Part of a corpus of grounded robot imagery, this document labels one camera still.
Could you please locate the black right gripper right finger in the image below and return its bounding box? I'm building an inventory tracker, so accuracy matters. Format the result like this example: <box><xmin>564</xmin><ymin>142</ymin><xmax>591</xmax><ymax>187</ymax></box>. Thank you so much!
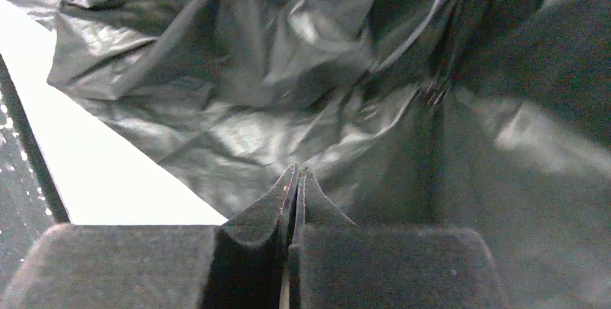
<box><xmin>286</xmin><ymin>169</ymin><xmax>509</xmax><ymax>308</ymax></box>

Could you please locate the purple folding umbrella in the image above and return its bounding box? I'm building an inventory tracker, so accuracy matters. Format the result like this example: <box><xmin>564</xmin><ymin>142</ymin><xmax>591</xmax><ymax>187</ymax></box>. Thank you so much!
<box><xmin>1</xmin><ymin>0</ymin><xmax>610</xmax><ymax>308</ymax></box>

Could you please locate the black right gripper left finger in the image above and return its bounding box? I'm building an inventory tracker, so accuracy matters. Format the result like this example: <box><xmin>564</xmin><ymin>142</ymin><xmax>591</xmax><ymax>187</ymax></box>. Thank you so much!
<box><xmin>1</xmin><ymin>165</ymin><xmax>299</xmax><ymax>308</ymax></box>

